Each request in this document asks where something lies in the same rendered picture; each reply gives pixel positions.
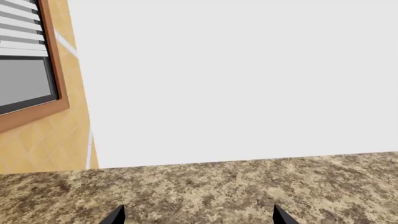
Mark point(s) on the wooden framed window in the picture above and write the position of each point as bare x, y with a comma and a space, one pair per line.
34, 77

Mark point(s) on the white window blinds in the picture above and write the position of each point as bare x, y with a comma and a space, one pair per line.
21, 28

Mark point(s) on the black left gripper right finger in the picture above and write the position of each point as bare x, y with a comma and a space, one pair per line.
281, 217

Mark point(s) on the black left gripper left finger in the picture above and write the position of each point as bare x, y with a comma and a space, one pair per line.
116, 217

